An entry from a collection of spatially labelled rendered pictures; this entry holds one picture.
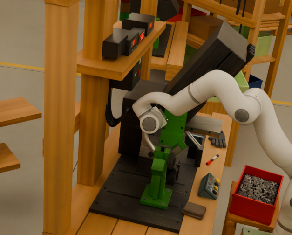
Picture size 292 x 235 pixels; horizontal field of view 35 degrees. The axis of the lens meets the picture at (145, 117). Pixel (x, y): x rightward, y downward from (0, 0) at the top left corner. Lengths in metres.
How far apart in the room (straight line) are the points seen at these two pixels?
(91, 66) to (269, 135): 0.77
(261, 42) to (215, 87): 3.34
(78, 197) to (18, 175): 1.78
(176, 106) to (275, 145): 0.42
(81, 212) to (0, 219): 1.45
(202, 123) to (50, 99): 1.03
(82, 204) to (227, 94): 0.88
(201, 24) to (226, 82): 3.69
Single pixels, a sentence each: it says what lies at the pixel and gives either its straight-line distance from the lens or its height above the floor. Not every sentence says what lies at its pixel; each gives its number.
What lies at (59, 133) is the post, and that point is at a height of 1.37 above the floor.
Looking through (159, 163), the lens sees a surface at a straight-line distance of 2.08.
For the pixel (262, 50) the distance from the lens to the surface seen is 5.18.
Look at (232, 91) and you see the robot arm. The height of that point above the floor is 1.58.
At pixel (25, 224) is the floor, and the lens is 3.50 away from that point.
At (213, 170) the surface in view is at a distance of 2.55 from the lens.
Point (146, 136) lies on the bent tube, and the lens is 2.30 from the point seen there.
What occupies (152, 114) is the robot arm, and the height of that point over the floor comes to 1.37.
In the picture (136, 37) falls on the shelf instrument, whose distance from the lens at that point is 2.18.
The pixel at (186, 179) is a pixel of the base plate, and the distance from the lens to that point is 2.43.
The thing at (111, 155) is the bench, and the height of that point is 0.88.
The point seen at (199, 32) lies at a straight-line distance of 5.50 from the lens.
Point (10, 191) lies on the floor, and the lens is 3.82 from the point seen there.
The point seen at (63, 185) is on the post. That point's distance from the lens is 1.89.
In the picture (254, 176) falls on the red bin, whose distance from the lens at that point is 2.63.
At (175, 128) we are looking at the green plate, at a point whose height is 1.16.
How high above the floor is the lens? 2.23
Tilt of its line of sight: 26 degrees down
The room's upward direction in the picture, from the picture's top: 7 degrees clockwise
